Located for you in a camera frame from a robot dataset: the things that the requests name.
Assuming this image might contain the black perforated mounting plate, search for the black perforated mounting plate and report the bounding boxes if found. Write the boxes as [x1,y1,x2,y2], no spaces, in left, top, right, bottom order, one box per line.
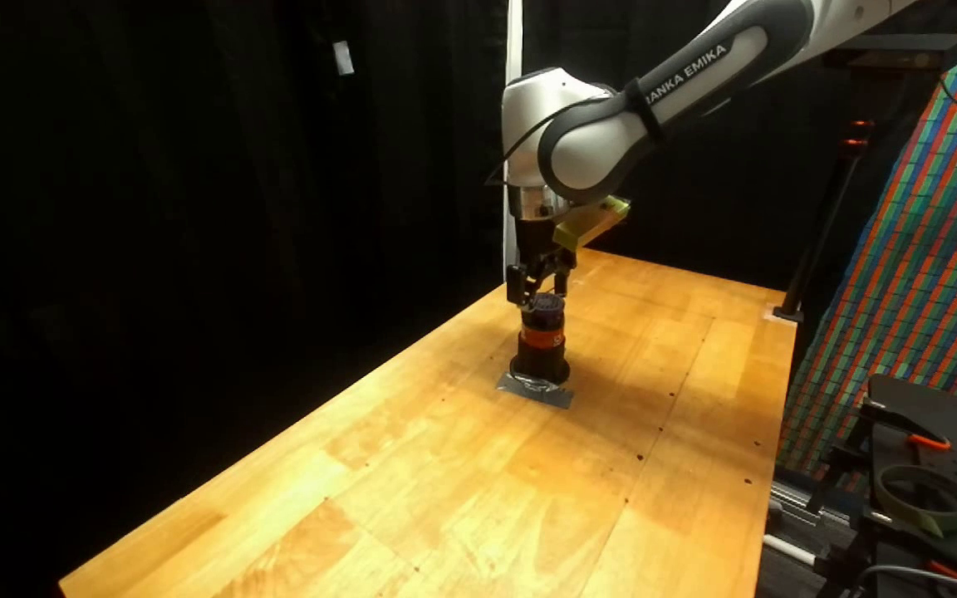
[825,373,957,560]

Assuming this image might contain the silver aluminium rail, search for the silver aluminium rail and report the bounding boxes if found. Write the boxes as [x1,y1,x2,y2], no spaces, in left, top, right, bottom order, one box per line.
[759,481,871,580]

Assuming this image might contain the white vertical pole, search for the white vertical pole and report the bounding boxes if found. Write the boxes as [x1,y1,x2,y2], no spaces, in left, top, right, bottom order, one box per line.
[498,0,528,283]

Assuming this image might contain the orange-handled clamp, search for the orange-handled clamp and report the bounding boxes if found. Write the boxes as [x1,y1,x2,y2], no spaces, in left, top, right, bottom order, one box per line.
[900,430,957,457]

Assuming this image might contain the yellow-green wrist camera mount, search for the yellow-green wrist camera mount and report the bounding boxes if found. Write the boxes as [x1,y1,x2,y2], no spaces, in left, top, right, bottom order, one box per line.
[548,193,635,255]

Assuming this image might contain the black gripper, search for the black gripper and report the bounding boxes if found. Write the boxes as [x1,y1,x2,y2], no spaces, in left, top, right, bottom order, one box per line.
[500,212,586,311]

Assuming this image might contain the grey duct tape piece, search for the grey duct tape piece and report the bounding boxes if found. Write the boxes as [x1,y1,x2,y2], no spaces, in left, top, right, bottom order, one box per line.
[494,370,578,413]

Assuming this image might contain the black cup with orange band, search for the black cup with orange band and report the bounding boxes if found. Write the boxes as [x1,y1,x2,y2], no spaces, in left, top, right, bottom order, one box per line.
[506,288,576,388]

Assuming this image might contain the black camera tripod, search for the black camera tripod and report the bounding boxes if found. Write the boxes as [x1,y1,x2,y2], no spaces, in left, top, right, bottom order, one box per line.
[773,114,878,327]

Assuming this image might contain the black curtain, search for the black curtain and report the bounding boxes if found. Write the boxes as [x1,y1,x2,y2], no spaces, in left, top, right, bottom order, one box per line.
[0,0,924,577]

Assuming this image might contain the white paper tag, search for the white paper tag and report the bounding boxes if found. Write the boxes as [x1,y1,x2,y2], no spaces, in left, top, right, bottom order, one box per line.
[327,35,357,79]

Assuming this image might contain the olive tape roll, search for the olive tape roll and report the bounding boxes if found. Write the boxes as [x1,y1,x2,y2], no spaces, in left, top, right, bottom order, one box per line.
[871,457,957,543]

